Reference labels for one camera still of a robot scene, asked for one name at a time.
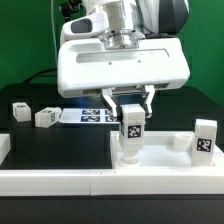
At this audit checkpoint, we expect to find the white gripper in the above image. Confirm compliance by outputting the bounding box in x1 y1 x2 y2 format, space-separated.
58 38 190 120

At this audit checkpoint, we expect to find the white square table top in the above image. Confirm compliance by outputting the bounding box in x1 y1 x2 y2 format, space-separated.
109 130 224 171

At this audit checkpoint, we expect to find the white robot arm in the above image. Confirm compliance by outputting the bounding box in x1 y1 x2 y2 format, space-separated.
57 0 190 118

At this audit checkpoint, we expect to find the white sheet with tag markers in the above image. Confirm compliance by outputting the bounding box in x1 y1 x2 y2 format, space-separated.
60 108 117 124

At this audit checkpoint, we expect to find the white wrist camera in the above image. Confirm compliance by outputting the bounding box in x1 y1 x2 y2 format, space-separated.
60 11 109 45

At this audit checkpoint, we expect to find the white front fence wall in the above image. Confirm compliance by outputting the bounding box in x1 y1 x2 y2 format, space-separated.
0 168 224 196

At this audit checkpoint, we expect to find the white fence wall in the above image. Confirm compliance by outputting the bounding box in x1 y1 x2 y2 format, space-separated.
0 168 224 196
0 134 11 165

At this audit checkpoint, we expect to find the white left fence wall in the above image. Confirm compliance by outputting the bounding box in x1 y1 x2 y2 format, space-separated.
0 134 11 165

